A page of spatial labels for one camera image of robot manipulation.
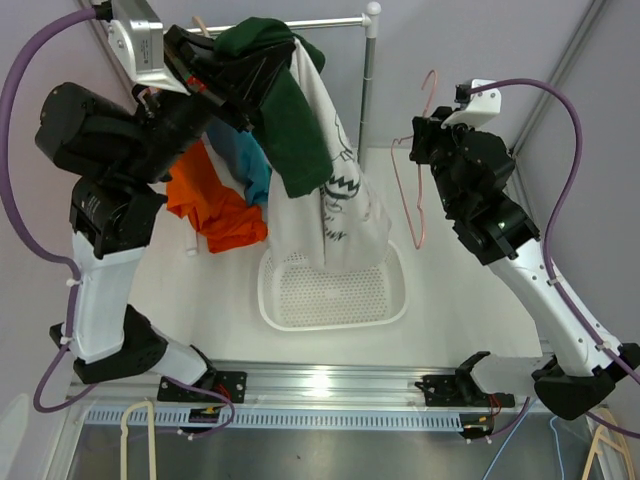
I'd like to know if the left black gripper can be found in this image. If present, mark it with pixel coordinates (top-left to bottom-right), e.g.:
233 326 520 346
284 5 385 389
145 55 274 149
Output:
118 24 295 185

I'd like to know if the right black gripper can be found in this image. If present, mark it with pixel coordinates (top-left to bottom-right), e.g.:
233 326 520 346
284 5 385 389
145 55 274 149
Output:
410 107 480 215

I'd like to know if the pink wire hanger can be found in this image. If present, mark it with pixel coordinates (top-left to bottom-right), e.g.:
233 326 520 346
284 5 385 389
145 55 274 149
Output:
390 69 439 250

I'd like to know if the orange t shirt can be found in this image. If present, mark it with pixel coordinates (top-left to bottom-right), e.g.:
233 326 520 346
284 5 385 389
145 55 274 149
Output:
166 141 268 254

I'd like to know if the dark green white t shirt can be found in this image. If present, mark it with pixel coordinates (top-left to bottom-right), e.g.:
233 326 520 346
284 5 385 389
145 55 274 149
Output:
215 17 391 272

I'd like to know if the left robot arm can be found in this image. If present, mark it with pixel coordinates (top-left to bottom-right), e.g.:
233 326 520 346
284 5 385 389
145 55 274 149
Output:
35 26 294 401

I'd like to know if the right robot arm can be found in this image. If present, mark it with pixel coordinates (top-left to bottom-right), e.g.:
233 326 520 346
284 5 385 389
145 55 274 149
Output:
410 107 639 420

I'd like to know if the blue t shirt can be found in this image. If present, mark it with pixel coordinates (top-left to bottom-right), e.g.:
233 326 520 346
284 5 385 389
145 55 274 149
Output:
206 119 271 206

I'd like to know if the beige wooden hanger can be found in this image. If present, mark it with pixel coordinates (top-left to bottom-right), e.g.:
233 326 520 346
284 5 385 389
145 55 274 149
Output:
192 15 211 38

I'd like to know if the beige hanger on floor right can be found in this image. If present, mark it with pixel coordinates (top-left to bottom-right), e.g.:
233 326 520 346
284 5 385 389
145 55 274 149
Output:
581 418 636 480

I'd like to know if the beige hanger on floor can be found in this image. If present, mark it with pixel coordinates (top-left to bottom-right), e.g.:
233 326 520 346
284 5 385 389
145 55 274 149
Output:
119 397 159 480
581 418 636 480

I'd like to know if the beige hanger on floor left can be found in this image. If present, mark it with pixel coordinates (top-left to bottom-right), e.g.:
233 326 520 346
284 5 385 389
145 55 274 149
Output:
119 397 159 480

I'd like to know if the metal clothes rack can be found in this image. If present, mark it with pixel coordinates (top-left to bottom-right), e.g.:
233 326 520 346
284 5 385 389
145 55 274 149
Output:
192 1 384 166

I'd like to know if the white plastic basket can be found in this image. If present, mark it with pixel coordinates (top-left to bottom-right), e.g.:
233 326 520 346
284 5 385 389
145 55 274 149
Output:
257 242 408 332

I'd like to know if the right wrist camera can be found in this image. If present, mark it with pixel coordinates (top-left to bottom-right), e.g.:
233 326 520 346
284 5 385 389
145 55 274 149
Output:
442 79 502 129

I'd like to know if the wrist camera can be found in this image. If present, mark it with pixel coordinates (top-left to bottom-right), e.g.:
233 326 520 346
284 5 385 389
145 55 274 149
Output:
442 79 502 129
106 0 187 94

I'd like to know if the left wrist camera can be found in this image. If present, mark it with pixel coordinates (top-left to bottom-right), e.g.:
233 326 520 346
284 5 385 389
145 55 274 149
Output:
106 0 187 94

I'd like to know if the aluminium rail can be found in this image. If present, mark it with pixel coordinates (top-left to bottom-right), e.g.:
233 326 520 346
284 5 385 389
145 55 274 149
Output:
69 354 606 434

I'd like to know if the light blue wire hanger floor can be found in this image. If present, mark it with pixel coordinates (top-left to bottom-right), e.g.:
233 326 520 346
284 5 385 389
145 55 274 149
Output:
481 412 568 480

